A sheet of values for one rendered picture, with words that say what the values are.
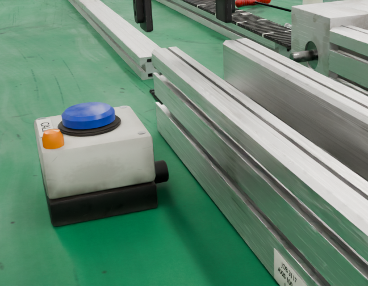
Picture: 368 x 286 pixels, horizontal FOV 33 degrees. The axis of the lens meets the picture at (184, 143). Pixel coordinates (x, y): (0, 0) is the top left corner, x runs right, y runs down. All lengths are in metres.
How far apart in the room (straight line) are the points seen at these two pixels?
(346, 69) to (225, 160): 0.25
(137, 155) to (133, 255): 0.08
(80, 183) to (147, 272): 0.09
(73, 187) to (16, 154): 0.17
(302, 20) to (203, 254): 0.38
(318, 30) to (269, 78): 0.18
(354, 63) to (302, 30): 0.11
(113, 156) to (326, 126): 0.15
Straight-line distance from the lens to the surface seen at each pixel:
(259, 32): 0.90
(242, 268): 0.39
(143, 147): 0.44
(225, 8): 0.65
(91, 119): 0.45
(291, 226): 0.34
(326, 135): 0.44
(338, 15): 0.67
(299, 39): 0.72
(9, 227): 0.47
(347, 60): 0.64
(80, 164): 0.44
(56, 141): 0.43
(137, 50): 0.84
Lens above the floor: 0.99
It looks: 21 degrees down
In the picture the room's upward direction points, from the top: 3 degrees counter-clockwise
